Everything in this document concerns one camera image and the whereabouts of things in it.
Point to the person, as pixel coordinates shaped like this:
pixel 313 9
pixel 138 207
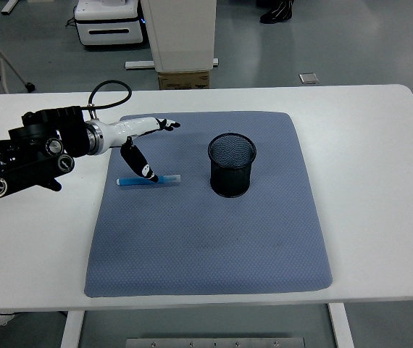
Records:
pixel 277 12

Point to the white floor bar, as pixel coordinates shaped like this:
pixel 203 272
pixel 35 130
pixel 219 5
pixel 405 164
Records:
pixel 11 6

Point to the grey metal floor bar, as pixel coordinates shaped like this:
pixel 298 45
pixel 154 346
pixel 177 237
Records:
pixel 137 65

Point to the white pedestal column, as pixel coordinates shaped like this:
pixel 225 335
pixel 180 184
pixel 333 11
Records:
pixel 181 32

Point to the silver floor socket plate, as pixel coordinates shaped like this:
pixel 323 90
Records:
pixel 308 79

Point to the white machine with black slot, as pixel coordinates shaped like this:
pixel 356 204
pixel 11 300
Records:
pixel 108 21

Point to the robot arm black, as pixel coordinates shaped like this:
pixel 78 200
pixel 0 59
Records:
pixel 29 163

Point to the grey metal plate with screws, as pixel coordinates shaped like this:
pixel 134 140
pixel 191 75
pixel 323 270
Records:
pixel 213 343

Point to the black mesh pen holder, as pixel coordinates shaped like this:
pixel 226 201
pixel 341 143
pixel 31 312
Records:
pixel 228 181

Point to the blue marker with clear cap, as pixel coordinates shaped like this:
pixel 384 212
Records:
pixel 130 181

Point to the blue textured mat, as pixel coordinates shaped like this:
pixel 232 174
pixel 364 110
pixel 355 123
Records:
pixel 192 246

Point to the white object under table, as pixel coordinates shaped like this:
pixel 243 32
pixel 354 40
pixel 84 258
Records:
pixel 3 319

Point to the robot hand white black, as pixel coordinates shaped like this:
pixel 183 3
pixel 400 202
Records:
pixel 130 127

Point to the white table leg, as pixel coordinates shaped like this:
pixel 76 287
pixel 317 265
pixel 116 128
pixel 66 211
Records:
pixel 71 330
pixel 341 326

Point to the brown cardboard box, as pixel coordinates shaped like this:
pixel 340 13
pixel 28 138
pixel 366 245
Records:
pixel 181 81

